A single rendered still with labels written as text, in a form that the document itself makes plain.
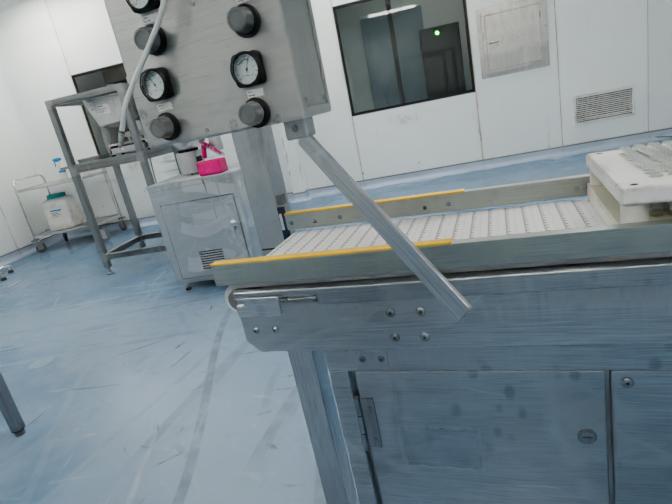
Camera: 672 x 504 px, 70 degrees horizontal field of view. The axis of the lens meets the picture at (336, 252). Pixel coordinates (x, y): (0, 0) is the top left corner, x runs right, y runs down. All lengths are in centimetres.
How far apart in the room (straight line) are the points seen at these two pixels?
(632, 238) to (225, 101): 48
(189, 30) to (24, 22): 683
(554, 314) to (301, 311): 32
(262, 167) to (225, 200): 222
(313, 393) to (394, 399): 38
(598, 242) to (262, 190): 61
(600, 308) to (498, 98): 518
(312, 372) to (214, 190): 223
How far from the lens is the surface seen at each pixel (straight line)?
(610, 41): 601
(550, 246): 59
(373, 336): 66
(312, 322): 68
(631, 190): 61
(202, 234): 330
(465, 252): 59
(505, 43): 572
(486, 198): 85
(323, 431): 118
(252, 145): 95
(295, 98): 56
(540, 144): 587
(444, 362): 71
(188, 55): 62
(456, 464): 83
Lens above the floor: 104
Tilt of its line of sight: 17 degrees down
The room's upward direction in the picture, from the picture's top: 12 degrees counter-clockwise
